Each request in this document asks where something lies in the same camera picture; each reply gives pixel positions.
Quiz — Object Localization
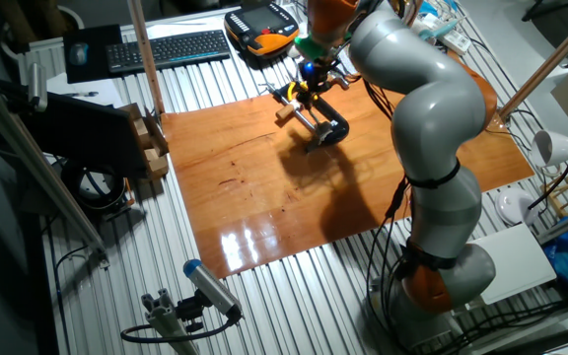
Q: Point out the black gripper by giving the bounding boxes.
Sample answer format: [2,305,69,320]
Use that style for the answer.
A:
[297,57,338,96]

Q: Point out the black base lever press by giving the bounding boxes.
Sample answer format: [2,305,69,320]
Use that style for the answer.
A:
[259,78,352,153]

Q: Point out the orange and black teach pendant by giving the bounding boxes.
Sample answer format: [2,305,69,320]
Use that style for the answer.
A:
[223,2,301,58]

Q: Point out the large wooden board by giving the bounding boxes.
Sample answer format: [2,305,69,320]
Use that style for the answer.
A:
[160,63,536,281]

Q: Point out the white power strip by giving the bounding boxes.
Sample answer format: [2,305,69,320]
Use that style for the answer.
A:
[414,0,472,56]

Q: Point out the black keyboard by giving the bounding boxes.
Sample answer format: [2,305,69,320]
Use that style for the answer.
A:
[105,29,232,75]

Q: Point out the stacked wooden blocks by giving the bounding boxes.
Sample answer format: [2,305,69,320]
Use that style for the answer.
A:
[118,102,171,181]

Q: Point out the black mouse pad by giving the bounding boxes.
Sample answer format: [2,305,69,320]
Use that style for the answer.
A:
[62,24,125,85]

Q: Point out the grey computer mouse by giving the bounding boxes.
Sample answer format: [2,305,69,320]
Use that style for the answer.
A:
[68,41,90,67]

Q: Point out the black flat panel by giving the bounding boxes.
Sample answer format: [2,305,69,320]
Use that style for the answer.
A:
[0,78,150,178]

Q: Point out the slanted wooden pole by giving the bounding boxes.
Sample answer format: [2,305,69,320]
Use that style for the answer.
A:
[498,2,568,122]

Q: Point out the black office chair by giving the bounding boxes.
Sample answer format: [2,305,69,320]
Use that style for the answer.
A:
[520,0,568,70]

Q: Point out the white desk lamp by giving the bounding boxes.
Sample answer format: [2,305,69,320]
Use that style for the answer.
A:
[494,128,568,228]

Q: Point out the white flat box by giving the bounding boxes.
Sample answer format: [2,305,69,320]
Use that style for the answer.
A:
[468,222,559,306]

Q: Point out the long aluminium beam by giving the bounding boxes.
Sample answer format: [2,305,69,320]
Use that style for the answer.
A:
[0,68,110,270]

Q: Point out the yellow handled pliers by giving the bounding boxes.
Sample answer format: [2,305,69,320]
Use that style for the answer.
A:
[283,73,310,103]

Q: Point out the wooden handle claw hammer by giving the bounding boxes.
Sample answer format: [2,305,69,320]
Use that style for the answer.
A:
[275,68,352,121]

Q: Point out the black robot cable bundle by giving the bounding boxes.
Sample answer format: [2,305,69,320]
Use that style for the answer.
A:
[362,73,413,354]

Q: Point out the upright wooden post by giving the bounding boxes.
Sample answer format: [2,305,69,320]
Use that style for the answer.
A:
[125,0,167,117]

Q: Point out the grey camera with blue cap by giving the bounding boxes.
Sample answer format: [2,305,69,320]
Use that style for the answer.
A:
[182,258,244,320]

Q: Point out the short aluminium profile mount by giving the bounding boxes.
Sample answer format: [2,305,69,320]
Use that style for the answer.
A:
[140,288,201,355]

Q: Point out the black camera cable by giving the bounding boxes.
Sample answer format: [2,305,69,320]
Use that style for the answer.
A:
[119,315,241,345]

